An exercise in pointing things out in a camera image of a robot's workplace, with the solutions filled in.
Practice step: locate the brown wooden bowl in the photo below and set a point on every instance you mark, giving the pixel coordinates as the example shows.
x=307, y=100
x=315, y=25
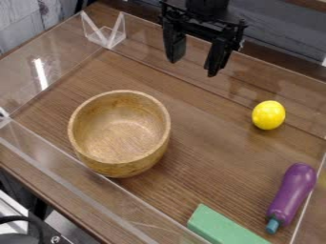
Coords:
x=120, y=132

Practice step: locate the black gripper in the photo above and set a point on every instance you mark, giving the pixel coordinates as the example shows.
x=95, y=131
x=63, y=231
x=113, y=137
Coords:
x=205, y=18

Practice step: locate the yellow toy lemon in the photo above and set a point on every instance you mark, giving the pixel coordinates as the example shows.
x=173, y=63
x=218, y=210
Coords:
x=269, y=115

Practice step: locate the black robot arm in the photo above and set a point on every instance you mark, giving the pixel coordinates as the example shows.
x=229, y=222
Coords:
x=206, y=20

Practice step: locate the clear acrylic corner bracket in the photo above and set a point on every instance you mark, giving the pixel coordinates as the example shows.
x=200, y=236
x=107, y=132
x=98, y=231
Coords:
x=107, y=37

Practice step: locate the purple toy eggplant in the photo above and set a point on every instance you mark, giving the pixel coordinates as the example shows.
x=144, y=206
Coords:
x=297, y=185

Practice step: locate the clear acrylic tray wall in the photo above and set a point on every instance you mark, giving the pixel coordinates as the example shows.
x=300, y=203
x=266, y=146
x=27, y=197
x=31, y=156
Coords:
x=222, y=163

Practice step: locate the green foam block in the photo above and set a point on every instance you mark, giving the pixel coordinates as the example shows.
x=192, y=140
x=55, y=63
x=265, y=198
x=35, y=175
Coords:
x=218, y=229

